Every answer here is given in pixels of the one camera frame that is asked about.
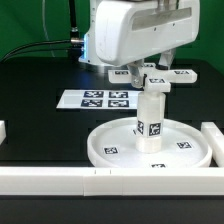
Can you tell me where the black vertical cable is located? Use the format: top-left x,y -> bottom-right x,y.
68,0 -> 80,39

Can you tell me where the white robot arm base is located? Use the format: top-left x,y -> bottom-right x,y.
79,0 -> 109,73

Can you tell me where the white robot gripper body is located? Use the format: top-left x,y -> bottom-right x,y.
95,0 -> 200,66

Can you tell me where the white fence bar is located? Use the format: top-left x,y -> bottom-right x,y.
201,122 -> 224,168
0,167 -> 224,196
0,120 -> 6,145

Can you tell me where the white front fence bar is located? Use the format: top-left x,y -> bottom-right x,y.
0,167 -> 224,196

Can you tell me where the white left fence bar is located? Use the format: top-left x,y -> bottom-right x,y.
0,120 -> 6,145

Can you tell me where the white right fence bar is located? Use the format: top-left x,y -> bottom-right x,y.
201,122 -> 224,168

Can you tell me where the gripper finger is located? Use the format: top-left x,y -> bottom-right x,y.
157,50 -> 176,70
127,61 -> 143,88

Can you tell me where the white marker sheet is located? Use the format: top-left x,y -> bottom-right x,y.
57,90 -> 139,110

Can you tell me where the white cross-shaped table base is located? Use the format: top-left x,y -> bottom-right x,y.
108,63 -> 197,93

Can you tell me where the white thin cable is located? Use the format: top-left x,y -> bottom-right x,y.
41,0 -> 56,58

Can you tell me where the white round table top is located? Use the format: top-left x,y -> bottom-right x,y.
87,117 -> 212,168

